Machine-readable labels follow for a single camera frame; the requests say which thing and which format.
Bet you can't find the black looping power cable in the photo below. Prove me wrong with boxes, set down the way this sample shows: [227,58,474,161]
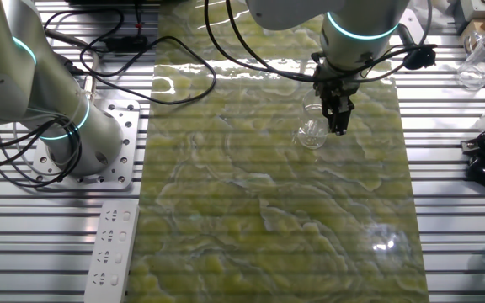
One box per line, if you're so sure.
[44,7,217,106]

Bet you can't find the clear plastic cup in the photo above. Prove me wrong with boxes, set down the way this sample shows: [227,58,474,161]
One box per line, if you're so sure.
[296,88,331,151]

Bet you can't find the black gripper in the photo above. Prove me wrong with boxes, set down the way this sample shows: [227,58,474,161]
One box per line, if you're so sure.
[312,77,360,136]

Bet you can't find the white power strip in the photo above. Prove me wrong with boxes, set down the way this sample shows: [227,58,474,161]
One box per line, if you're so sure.
[83,200,141,303]

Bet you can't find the white crumpled paper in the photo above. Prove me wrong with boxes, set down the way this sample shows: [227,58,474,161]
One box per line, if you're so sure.
[408,0,458,30]

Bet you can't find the grey control box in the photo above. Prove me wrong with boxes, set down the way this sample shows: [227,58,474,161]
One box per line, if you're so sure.
[460,0,485,22]

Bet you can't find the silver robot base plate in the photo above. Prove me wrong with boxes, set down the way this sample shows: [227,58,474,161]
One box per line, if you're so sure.
[29,98,141,190]

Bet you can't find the clear measuring beaker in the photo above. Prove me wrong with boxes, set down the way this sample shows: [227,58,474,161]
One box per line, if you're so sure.
[456,27,485,89]

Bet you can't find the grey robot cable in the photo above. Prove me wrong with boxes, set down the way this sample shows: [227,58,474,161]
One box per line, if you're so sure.
[44,29,99,102]

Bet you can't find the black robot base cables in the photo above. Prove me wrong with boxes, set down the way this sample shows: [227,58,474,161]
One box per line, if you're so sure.
[0,117,83,189]

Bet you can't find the black inline cable block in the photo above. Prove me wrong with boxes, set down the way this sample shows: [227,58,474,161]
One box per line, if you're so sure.
[104,35,149,54]

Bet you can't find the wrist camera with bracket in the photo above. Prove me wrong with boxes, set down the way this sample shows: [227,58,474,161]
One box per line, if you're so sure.
[397,23,438,72]

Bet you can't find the green marble pattern mat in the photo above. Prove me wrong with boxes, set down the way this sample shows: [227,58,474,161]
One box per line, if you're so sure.
[126,0,431,303]

